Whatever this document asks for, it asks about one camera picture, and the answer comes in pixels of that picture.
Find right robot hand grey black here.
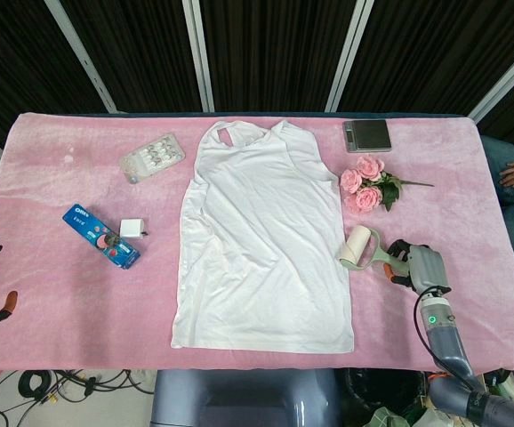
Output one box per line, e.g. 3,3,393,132
383,238,452,295

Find green lint roller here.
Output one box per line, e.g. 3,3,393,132
339,224,414,273

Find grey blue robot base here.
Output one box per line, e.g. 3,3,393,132
149,367,342,427

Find pink fuzzy tablecloth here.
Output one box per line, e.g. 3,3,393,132
0,110,514,373

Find pink artificial rose bouquet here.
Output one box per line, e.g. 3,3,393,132
339,154,435,214

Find black waste bin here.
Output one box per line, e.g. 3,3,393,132
343,367,427,427

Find blue Oreo cookie box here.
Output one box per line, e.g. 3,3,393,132
60,203,141,270

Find silver digital kitchen scale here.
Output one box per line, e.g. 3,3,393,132
342,118,393,154

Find green white packaging pile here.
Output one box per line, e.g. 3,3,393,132
365,405,452,427

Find white tank top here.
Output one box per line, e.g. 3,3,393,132
170,118,356,355

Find white charger plug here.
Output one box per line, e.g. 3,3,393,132
119,217,151,240

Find clear pack of binder rings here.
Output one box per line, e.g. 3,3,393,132
118,133,186,185

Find black cable on robot arm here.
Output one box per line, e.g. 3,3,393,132
413,286,489,395

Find black floor cables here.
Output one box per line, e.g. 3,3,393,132
0,368,158,427

